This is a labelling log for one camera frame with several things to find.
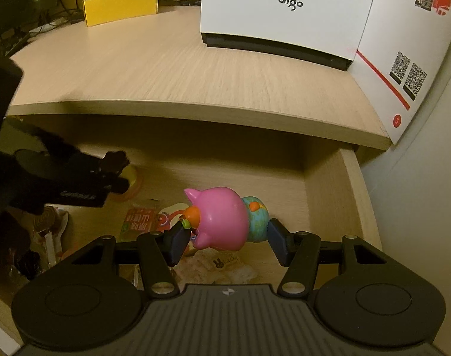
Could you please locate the yellow pudding toy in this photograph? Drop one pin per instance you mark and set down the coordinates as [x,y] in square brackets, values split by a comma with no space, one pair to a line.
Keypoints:
[132,178]

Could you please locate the white computer case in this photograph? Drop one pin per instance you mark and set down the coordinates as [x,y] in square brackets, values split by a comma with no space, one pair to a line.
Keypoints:
[285,26]

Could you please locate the white pink wrapper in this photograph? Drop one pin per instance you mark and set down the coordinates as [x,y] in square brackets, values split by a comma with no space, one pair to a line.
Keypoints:
[218,269]

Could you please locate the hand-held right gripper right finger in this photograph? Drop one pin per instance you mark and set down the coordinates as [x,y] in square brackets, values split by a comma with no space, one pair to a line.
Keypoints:
[279,246]

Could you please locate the white box with red print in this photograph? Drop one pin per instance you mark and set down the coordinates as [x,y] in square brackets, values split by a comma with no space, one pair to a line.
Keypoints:
[414,37]

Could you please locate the yellow cardboard box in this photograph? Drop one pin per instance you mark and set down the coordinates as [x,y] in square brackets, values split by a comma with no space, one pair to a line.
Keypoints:
[118,5]

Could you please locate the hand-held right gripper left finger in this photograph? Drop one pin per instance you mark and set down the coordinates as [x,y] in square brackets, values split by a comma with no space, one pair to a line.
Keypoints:
[176,246]

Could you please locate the white power strip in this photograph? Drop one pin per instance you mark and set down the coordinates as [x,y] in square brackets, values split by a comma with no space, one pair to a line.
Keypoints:
[43,26]

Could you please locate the orange snack packet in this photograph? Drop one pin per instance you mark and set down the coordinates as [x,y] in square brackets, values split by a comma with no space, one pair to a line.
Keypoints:
[134,226]

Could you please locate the wooden desk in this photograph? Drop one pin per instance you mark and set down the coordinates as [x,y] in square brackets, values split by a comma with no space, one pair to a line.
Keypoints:
[136,70]

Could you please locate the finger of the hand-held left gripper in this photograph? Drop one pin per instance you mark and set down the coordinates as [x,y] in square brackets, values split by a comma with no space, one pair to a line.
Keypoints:
[118,186]
[116,161]

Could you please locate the pink pig toy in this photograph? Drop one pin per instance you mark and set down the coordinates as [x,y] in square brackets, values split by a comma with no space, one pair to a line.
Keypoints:
[221,211]

